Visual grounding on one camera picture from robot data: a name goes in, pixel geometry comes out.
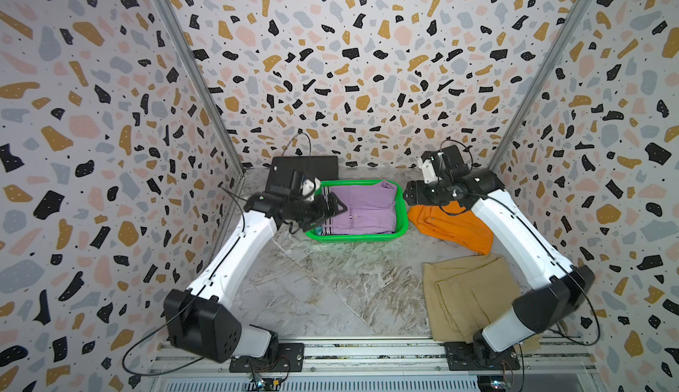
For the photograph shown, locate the green plastic basket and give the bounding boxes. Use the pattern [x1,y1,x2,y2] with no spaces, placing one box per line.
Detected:
[306,180,408,243]

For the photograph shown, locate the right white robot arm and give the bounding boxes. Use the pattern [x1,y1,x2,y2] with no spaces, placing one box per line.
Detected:
[403,140,595,369]

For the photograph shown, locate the aluminium corner post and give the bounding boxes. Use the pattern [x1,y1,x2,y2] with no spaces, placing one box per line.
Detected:
[488,0,593,173]
[151,0,245,178]

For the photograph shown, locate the left aluminium corner post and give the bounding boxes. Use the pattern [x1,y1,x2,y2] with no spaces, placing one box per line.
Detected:
[151,0,245,178]

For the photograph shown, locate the orange pants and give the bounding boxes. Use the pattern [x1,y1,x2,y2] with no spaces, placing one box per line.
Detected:
[408,202,493,255]

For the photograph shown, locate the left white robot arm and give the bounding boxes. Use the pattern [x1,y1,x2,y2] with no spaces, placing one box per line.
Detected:
[164,172,348,365]

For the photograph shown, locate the small circuit board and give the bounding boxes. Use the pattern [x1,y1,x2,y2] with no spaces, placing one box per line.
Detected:
[247,374,283,391]

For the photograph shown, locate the black electronics box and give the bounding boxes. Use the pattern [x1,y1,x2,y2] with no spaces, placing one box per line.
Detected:
[265,156,339,195]

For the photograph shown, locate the purple pants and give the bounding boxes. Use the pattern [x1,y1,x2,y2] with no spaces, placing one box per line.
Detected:
[324,181,398,236]

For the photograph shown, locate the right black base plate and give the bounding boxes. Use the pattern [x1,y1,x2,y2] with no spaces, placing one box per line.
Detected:
[444,342,521,371]

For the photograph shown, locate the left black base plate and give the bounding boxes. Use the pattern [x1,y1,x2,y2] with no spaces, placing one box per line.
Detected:
[229,342,305,374]

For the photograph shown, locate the right aluminium corner post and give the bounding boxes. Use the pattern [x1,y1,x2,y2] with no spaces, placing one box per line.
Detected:
[488,0,593,173]

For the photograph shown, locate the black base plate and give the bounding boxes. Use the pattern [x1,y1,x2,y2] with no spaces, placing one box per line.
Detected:
[444,342,521,371]
[229,342,305,374]

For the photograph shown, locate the khaki pants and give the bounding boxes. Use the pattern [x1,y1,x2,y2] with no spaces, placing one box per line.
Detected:
[423,254,520,344]

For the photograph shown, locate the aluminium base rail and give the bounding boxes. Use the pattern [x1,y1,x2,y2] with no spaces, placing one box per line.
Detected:
[150,334,606,391]

